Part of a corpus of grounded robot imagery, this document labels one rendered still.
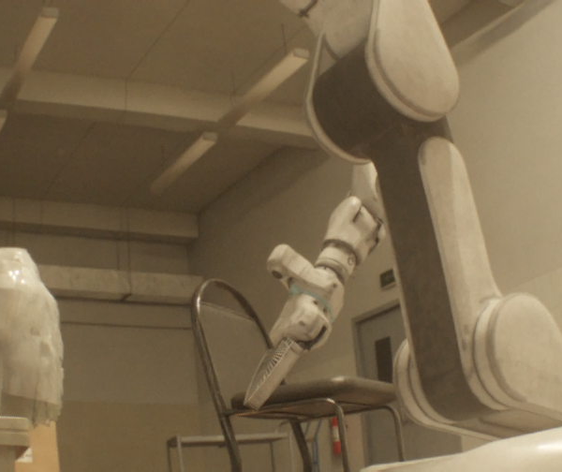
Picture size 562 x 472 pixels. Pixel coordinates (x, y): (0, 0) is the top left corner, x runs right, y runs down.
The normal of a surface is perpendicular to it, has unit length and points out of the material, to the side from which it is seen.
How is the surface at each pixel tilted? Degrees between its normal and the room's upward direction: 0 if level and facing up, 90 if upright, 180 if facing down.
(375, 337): 90
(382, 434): 90
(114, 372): 90
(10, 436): 90
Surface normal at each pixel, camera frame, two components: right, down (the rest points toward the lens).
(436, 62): 0.57, -0.30
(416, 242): -0.85, 0.02
